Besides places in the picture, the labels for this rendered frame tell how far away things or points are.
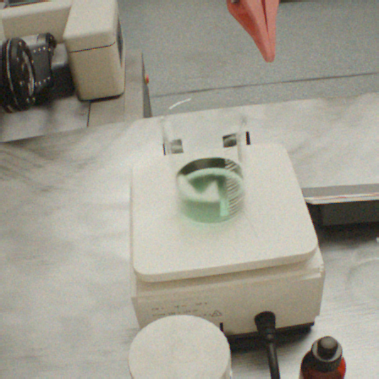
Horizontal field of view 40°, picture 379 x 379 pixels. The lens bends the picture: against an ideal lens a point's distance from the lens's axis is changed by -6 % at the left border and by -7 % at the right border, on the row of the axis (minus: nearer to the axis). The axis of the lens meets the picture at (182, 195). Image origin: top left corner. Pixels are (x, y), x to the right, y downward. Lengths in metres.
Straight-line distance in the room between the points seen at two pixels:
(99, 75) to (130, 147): 0.84
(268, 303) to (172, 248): 0.08
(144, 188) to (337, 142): 0.26
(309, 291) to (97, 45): 1.09
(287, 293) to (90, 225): 0.22
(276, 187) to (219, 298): 0.09
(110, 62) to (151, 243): 1.07
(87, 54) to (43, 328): 1.03
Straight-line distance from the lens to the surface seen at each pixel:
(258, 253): 0.35
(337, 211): 0.47
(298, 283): 0.36
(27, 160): 0.62
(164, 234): 0.36
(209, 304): 0.36
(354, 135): 0.60
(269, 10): 0.46
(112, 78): 1.42
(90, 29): 1.38
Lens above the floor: 1.09
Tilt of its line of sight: 41 degrees down
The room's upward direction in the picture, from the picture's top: 8 degrees counter-clockwise
